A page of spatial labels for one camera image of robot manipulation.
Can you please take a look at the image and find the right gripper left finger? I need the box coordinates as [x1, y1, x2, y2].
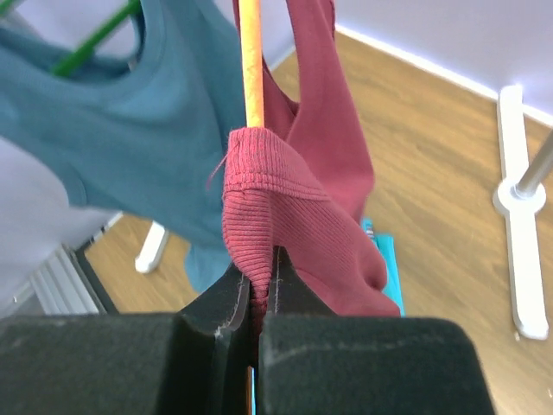
[1, 268, 251, 414]

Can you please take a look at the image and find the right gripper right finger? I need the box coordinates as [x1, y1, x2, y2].
[257, 247, 494, 414]

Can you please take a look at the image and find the maroon tank top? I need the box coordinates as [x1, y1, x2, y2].
[222, 1, 399, 328]

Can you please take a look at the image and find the orange hanger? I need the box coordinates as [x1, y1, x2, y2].
[238, 0, 264, 128]

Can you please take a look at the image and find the blue-grey hanging tank top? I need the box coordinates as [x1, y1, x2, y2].
[1, 1, 245, 292]

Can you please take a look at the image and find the green hanger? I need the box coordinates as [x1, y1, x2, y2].
[1, 0, 143, 79]

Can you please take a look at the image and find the turquoise folded shirt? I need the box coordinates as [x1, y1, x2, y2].
[360, 217, 405, 316]

